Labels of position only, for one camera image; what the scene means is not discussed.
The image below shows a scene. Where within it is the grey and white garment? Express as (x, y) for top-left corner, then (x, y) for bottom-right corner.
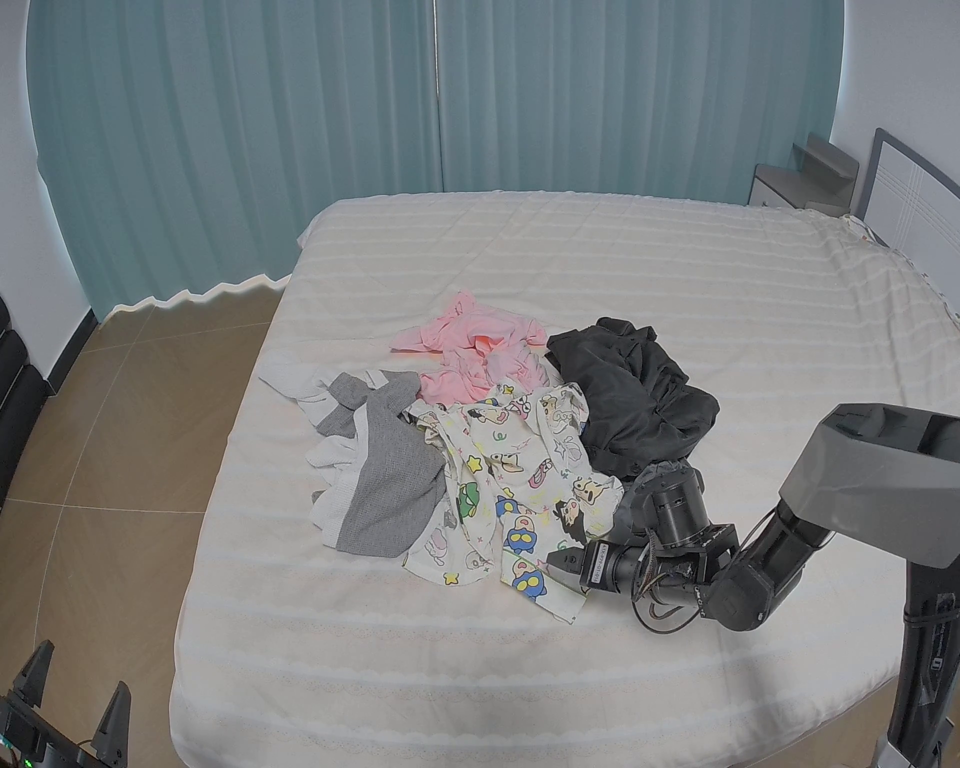
(258, 354), (451, 560)

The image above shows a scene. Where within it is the black garment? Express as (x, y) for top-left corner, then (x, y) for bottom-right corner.
(545, 316), (721, 485)

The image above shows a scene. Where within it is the white printed pyjama top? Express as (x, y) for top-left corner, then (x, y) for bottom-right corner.
(401, 381), (627, 625)

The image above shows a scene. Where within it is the black chest of drawers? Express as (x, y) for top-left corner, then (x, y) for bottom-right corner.
(0, 294), (52, 519)

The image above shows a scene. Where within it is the bed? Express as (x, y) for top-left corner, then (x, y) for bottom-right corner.
(168, 127), (960, 768)

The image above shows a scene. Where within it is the pink garment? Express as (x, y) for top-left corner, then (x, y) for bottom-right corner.
(388, 290), (554, 410)

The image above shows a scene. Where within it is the grey bedside table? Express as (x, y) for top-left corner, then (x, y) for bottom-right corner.
(748, 132), (861, 219)

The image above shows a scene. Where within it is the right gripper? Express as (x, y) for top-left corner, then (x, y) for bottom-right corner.
(546, 541), (654, 599)

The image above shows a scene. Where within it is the blue-green curtain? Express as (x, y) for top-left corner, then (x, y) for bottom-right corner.
(433, 0), (847, 205)
(26, 0), (444, 322)

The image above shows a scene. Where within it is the black cable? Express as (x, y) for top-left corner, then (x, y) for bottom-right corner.
(632, 585), (706, 625)

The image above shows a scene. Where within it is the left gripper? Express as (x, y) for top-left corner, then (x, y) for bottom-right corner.
(0, 639), (133, 768)

